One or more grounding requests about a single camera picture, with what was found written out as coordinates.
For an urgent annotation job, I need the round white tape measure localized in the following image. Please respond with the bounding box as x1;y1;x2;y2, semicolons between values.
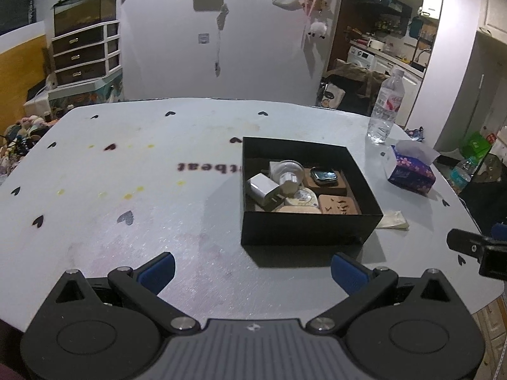
292;189;320;209

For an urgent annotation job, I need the folded beige paper napkin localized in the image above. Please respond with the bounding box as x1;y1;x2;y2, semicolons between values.
375;210;411;231

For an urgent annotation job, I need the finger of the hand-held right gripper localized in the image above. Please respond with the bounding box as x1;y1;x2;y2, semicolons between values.
478;223;507;281
446;228;495;261

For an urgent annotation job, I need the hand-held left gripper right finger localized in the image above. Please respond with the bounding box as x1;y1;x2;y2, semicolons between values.
305;252;456;335

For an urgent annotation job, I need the glass fish tank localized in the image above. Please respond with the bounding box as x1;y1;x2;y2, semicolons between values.
53;0;119;37

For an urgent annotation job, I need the purple floral tissue box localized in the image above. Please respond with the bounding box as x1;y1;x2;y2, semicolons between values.
383;139;441;196

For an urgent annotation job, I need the white plush sheep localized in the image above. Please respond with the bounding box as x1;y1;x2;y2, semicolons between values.
308;21;329;41

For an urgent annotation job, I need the white washing machine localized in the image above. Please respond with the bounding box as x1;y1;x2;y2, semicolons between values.
347;46;376;73

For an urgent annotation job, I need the clear suction cup hook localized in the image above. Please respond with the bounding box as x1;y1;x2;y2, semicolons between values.
275;160;306;197

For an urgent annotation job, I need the pile of toys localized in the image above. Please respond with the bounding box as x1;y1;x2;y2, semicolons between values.
0;114;54;175

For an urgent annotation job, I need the smartwatch without strap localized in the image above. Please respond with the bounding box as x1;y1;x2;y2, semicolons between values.
310;167;340;185

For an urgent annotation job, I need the printed tote bag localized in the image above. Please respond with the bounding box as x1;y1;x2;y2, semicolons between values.
318;83;345;109

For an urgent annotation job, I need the brown cloth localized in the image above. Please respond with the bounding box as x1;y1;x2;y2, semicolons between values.
323;59;391;114

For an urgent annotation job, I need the tan earbud case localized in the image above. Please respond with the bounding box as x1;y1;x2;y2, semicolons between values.
276;205;322;215

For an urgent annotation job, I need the pink cloth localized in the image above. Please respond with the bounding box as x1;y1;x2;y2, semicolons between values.
0;364;28;380

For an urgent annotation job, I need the white cube charger plug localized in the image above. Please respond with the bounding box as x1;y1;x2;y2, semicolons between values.
247;172;285;211

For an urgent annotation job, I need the green label plastic bottle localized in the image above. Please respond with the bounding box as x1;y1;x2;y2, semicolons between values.
447;156;481;195

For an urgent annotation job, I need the white drawer cabinet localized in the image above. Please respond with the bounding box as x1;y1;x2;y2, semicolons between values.
51;20;121;88

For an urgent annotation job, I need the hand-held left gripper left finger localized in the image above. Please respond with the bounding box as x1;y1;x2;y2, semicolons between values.
51;251;201;335

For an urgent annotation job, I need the carved wooden coaster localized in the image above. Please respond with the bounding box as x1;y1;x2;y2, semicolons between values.
303;168;350;199
318;195;362;215

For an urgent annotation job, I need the black box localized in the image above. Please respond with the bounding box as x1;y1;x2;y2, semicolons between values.
240;136;384;248

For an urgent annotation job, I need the clear plastic water bottle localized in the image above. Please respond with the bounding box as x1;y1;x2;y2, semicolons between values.
366;68;407;145

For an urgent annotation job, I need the green box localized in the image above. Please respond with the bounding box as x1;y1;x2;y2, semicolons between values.
461;131;492;160

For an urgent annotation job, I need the hanging cord with charm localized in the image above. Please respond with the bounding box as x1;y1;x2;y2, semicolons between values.
214;3;230;78

